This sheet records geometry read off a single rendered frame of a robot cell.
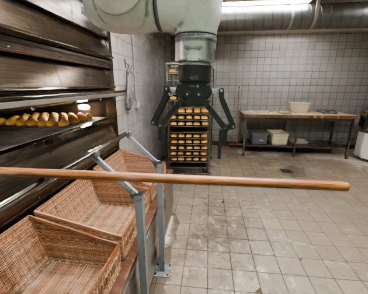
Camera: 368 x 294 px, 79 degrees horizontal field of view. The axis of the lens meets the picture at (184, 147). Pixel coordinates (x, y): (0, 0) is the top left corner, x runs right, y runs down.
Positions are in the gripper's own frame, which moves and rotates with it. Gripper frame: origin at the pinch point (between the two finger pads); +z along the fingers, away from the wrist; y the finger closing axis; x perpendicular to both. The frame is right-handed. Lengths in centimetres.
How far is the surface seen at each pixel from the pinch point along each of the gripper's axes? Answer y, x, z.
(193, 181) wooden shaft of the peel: -0.2, 11.1, 13.5
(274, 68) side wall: 133, 512, -51
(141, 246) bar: -29, 43, 69
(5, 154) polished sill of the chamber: -89, 32, 18
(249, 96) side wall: 82, 510, 13
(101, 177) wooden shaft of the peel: -30.0, 9.7, 13.8
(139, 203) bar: -30, 44, 43
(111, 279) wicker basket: -37, 23, 71
